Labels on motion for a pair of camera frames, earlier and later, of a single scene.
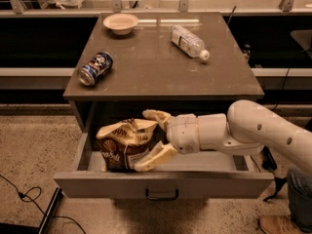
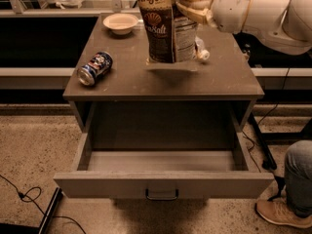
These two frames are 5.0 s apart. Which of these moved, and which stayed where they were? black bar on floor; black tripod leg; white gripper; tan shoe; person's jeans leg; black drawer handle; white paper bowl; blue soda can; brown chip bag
Moved: tan shoe; white gripper; brown chip bag
Stayed: blue soda can; black tripod leg; white paper bowl; black bar on floor; black drawer handle; person's jeans leg
